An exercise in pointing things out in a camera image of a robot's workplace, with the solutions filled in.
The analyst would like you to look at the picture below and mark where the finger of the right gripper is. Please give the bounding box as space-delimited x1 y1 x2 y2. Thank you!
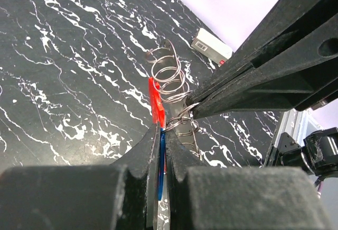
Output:
185 0 338 104
190 11 337 118

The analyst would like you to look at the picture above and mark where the white and red keyring holder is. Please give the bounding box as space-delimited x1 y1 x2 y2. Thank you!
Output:
146 39 203 160

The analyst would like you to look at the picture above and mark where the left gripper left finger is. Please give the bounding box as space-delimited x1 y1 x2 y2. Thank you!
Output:
1 124 161 229

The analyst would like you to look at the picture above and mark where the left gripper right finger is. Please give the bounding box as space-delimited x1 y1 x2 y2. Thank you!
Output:
166 131 327 229

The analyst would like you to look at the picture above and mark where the blue key tag with key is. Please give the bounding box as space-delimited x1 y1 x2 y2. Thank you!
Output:
158 131 165 201

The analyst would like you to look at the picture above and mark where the small white cardboard box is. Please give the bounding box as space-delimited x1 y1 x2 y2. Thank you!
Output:
191 28 233 66

